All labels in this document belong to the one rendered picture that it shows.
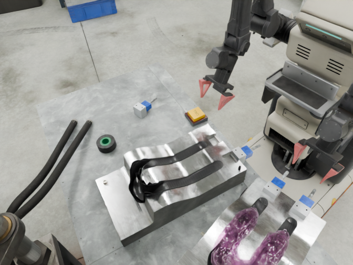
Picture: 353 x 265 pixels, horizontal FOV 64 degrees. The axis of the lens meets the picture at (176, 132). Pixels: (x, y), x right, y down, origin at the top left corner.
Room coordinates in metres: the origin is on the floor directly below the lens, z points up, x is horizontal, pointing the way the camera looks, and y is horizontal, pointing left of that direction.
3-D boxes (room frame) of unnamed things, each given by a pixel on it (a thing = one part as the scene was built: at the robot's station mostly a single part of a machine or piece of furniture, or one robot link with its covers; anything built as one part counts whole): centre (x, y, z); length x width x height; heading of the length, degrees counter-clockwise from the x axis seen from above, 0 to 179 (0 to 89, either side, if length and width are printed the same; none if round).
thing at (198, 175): (0.56, 0.02, 0.92); 0.35 x 0.16 x 0.09; 116
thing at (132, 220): (0.56, 0.03, 0.87); 0.50 x 0.26 x 0.14; 116
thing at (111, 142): (0.77, 0.31, 0.82); 0.08 x 0.08 x 0.04
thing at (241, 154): (0.68, -0.29, 0.83); 0.13 x 0.05 x 0.05; 116
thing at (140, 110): (0.99, 0.13, 0.83); 0.13 x 0.05 x 0.05; 137
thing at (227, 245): (0.28, -0.20, 0.90); 0.26 x 0.18 x 0.08; 133
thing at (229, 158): (0.60, -0.20, 0.87); 0.05 x 0.05 x 0.04; 26
